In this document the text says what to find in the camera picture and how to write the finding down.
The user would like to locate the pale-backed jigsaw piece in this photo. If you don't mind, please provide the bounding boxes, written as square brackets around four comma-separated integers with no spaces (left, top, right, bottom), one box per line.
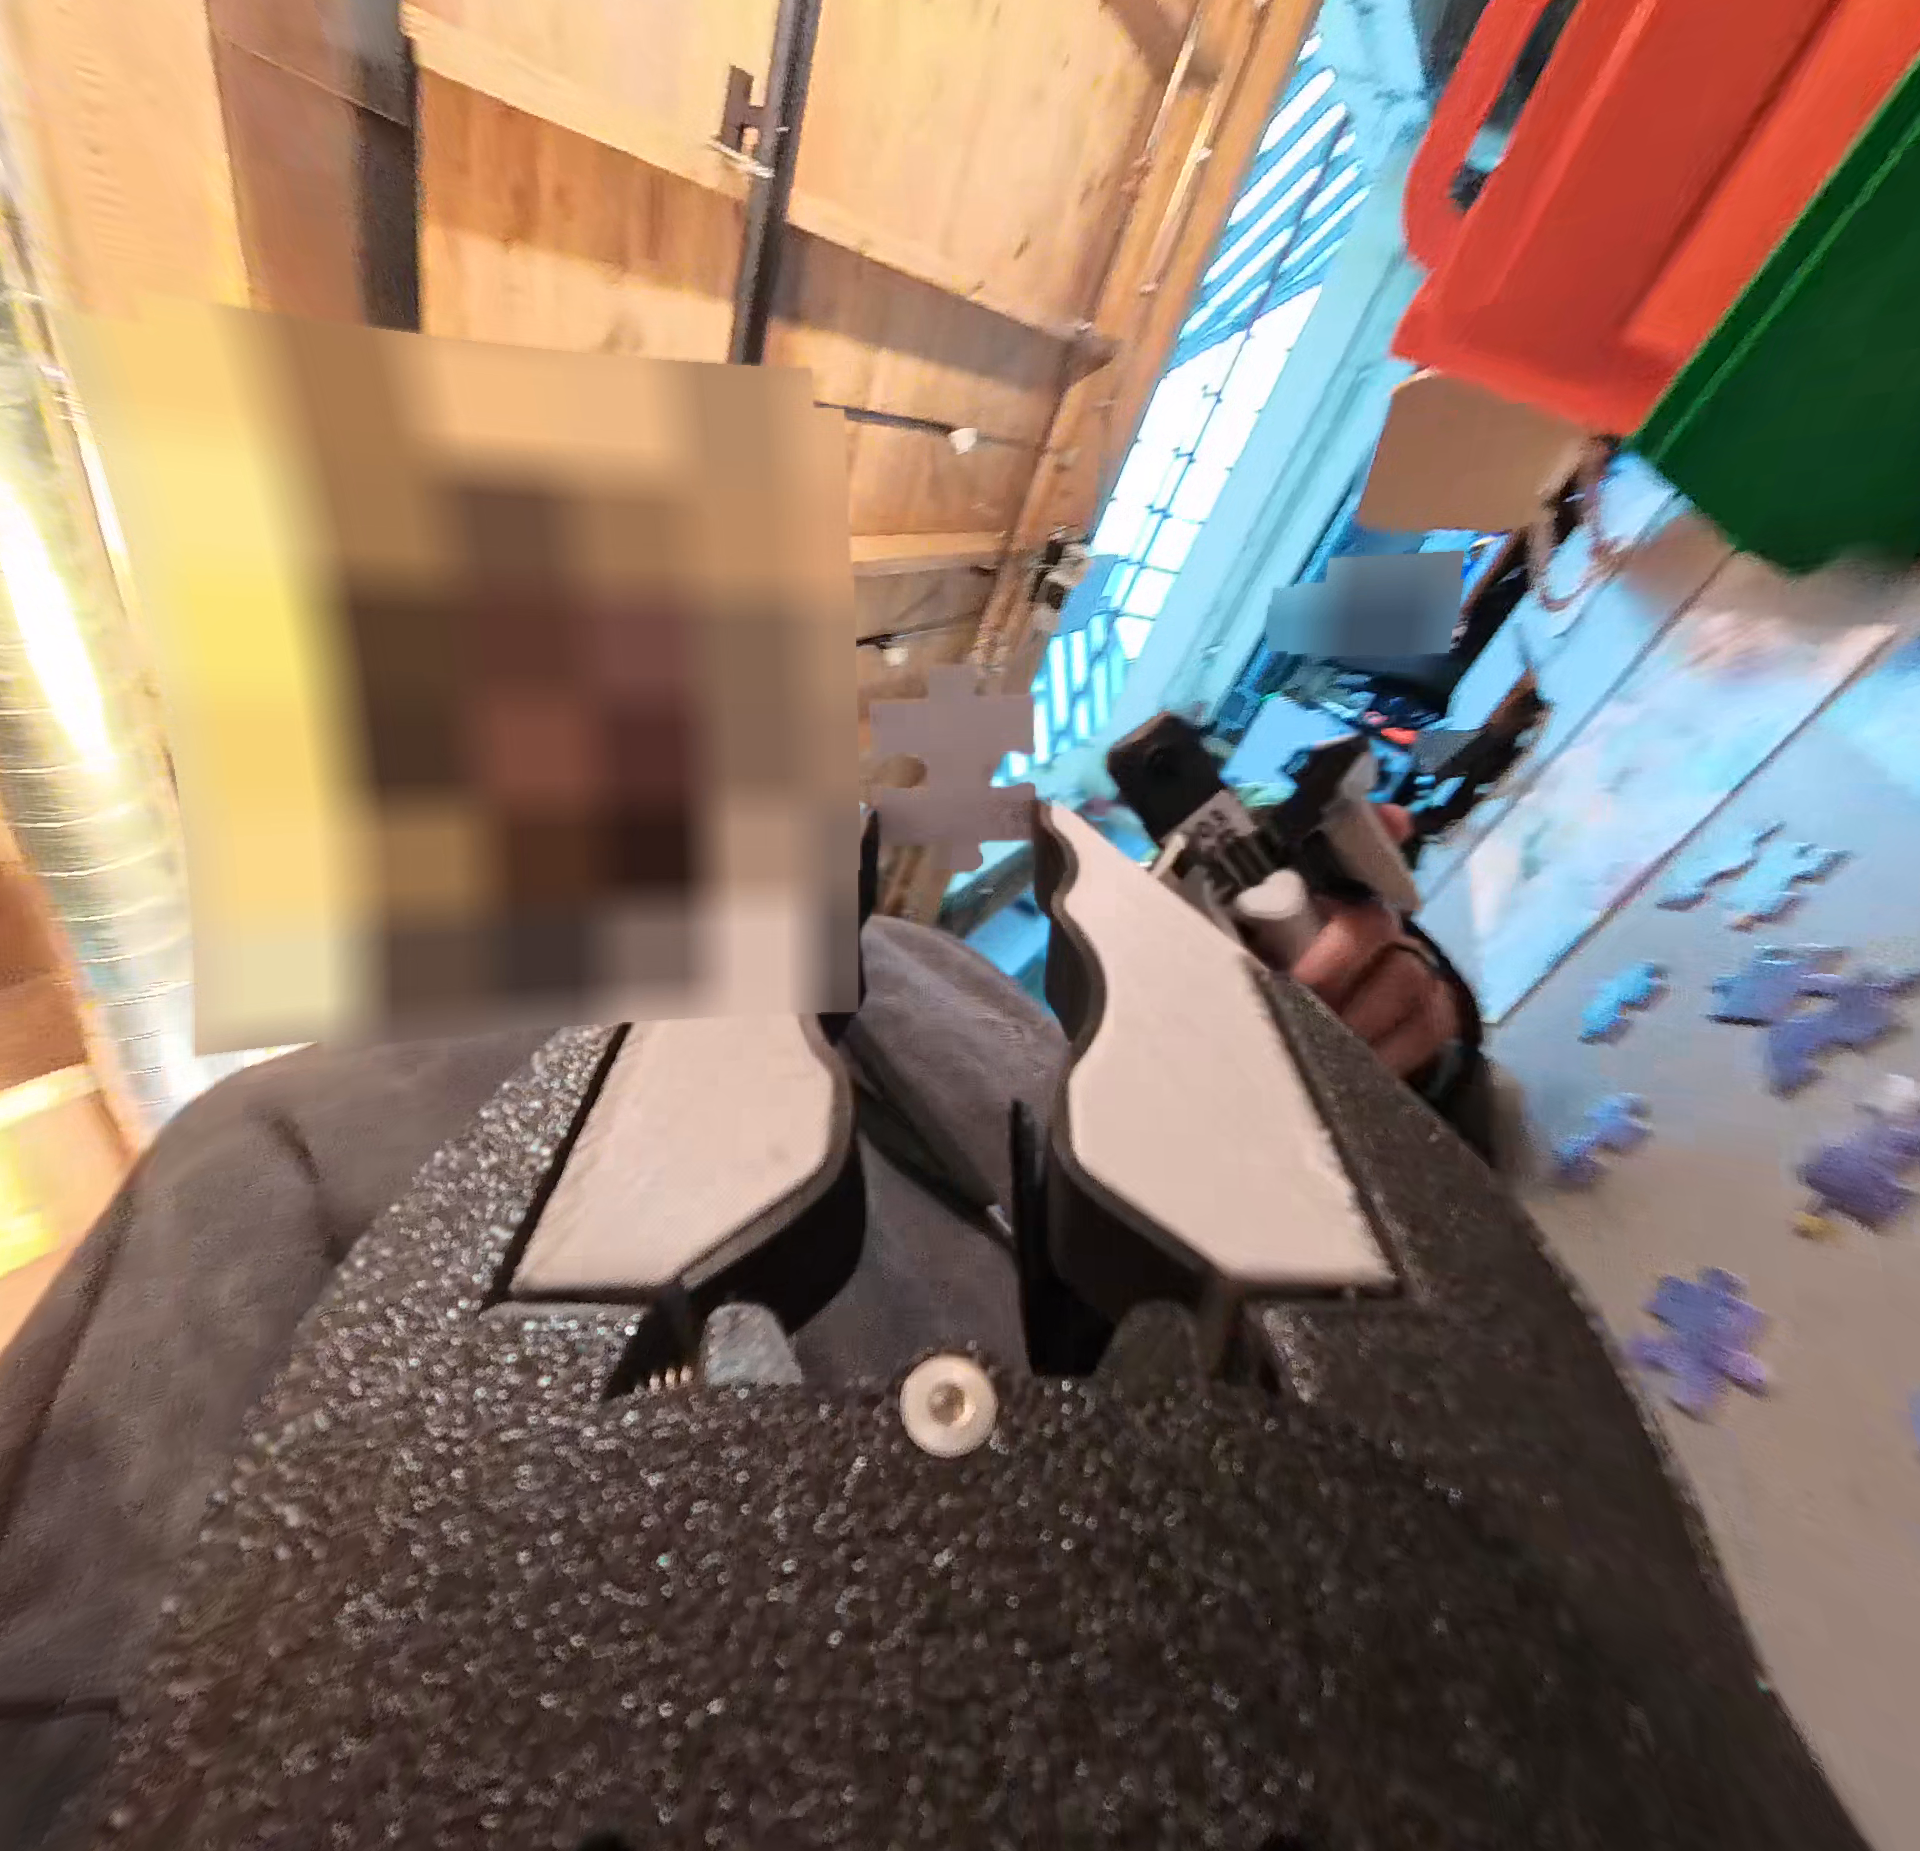
[867,665,1041,851]

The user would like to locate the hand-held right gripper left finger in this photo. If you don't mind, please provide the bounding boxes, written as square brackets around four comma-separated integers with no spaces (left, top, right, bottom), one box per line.
[510,810,881,1306]

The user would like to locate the window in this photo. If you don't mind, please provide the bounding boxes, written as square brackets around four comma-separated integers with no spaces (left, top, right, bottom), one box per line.
[1036,58,1373,775]

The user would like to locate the silver ventilation duct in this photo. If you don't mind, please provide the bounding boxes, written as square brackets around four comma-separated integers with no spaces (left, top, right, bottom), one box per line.
[0,173,206,1134]

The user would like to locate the orange storage box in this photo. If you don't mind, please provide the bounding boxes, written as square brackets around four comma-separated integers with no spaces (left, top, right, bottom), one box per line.
[1391,0,1920,441]

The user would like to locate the green storage box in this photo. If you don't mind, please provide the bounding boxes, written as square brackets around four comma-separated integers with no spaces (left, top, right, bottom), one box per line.
[1631,73,1920,576]

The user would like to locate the cardboard box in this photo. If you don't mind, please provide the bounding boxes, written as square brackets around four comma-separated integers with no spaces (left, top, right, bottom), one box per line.
[1353,370,1598,535]

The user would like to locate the space jigsaw puzzle tray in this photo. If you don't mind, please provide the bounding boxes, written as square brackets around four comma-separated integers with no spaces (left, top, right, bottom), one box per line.
[1462,563,1907,1026]

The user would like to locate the person's left hand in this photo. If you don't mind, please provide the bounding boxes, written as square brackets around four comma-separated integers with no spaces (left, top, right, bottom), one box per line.
[1295,905,1456,1096]

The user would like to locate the blue puzzle pieces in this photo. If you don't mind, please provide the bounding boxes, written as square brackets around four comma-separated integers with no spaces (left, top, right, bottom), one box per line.
[1546,822,1920,1420]

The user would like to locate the black metal bar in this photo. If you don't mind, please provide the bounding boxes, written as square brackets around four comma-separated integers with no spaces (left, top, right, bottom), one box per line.
[354,0,425,332]
[728,0,838,368]

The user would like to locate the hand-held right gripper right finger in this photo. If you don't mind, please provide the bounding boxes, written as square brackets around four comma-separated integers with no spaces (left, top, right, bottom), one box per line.
[1027,803,1402,1352]

